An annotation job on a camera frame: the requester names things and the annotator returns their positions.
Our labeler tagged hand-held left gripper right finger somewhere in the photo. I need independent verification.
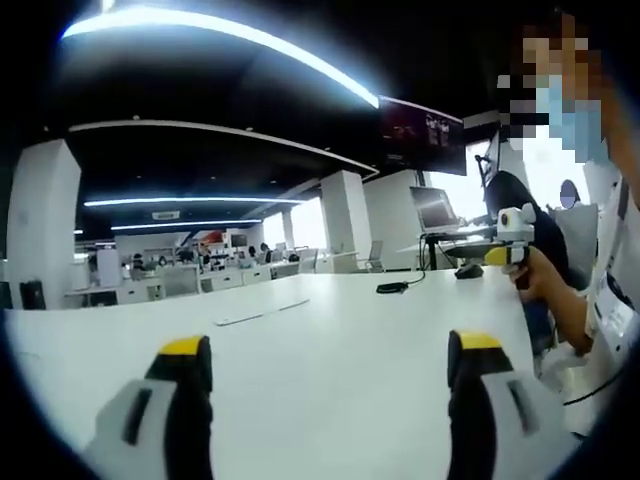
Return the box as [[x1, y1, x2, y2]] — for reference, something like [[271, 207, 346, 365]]
[[446, 328, 584, 480]]

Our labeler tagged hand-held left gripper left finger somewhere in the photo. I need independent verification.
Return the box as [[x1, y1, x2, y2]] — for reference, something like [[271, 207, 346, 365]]
[[82, 335, 214, 480]]

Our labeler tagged standing desk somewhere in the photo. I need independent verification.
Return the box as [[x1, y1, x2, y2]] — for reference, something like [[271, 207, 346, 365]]
[[418, 225, 501, 272]]

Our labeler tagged white desk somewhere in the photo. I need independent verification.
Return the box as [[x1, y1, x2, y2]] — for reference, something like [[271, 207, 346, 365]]
[[3, 267, 587, 480]]

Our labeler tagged person's right hand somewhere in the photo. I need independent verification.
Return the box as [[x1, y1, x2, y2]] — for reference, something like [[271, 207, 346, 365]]
[[508, 247, 555, 304]]

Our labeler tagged open laptop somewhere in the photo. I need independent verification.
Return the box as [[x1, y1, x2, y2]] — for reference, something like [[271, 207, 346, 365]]
[[409, 185, 462, 235]]

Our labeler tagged hanging dark display screen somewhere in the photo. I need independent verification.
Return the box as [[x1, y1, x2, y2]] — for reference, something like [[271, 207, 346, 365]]
[[377, 94, 469, 177]]

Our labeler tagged white chest device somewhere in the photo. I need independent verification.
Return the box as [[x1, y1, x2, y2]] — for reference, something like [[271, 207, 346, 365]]
[[593, 273, 639, 345]]

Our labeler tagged row of background office desks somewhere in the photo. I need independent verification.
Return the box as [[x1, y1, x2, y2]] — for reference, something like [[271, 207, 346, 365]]
[[63, 259, 302, 309]]

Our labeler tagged grey office chair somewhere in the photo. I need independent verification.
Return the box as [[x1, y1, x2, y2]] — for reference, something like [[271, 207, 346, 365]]
[[296, 247, 321, 274]]

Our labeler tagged straight ceiling light strip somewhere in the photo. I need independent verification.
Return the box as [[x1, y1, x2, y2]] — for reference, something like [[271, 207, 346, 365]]
[[82, 196, 307, 208], [110, 218, 262, 232]]

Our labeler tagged long curved ceiling light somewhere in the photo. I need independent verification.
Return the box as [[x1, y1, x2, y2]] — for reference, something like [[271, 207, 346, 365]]
[[60, 5, 382, 110]]

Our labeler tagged thin black cable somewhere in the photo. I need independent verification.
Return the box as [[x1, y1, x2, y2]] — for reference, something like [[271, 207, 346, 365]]
[[563, 372, 617, 407]]

